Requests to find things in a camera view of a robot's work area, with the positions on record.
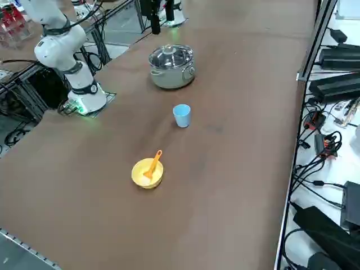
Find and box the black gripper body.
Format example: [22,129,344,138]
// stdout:
[139,0,163,17]

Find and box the blue plastic cup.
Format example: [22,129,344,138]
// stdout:
[172,103,192,129]

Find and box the stainless steel pot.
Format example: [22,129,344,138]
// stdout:
[148,44,197,90]

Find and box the red clear acrylic rack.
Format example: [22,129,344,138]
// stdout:
[0,5,35,50]

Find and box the yellow plastic bowl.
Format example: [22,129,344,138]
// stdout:
[131,157,164,190]

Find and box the small black power adapter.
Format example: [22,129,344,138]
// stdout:
[330,28,348,43]

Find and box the orange black electronic device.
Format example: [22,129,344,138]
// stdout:
[314,133,343,160]
[303,110,327,131]

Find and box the black box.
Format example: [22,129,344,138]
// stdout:
[339,181,360,229]

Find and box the thick black hose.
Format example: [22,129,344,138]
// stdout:
[0,58,43,67]

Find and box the aluminium frame post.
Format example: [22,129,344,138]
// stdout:
[297,0,338,82]

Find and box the aluminium edge rail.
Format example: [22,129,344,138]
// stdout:
[0,227,61,270]

